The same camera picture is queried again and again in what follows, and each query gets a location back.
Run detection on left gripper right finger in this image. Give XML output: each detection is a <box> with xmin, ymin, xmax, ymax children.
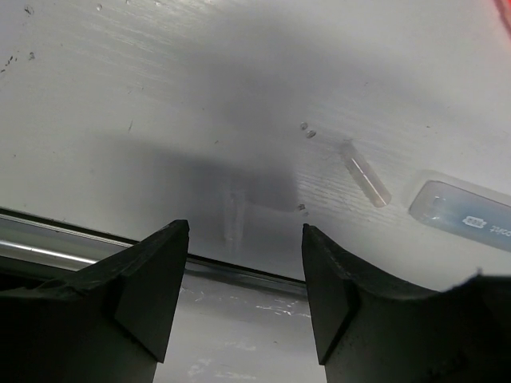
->
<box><xmin>301</xmin><ymin>225</ymin><xmax>510</xmax><ymax>382</ymax></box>

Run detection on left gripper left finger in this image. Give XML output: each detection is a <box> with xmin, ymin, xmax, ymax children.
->
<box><xmin>1</xmin><ymin>219</ymin><xmax>189</xmax><ymax>382</ymax></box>

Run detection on clear pen cap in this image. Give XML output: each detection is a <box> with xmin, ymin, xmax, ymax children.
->
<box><xmin>339</xmin><ymin>140</ymin><xmax>392</xmax><ymax>208</ymax></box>
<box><xmin>224</xmin><ymin>189</ymin><xmax>246</xmax><ymax>253</ymax></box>

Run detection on blue highlighter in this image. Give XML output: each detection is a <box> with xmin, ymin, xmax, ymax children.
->
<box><xmin>408</xmin><ymin>170</ymin><xmax>510</xmax><ymax>252</ymax></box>

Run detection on orange thin pen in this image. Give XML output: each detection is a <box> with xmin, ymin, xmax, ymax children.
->
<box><xmin>493</xmin><ymin>0</ymin><xmax>511</xmax><ymax>34</ymax></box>

